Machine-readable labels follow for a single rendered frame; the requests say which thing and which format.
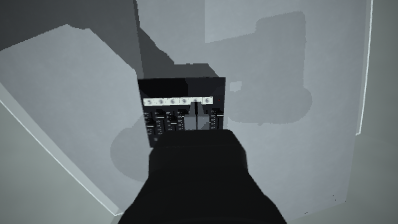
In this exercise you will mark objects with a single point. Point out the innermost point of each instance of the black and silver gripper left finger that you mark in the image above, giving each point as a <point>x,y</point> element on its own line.
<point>190,120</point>

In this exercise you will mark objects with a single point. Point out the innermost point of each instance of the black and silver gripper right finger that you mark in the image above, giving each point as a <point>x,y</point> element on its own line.
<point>202,119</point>

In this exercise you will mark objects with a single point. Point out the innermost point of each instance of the black lighting desk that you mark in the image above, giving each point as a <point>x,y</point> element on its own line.
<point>170,98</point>

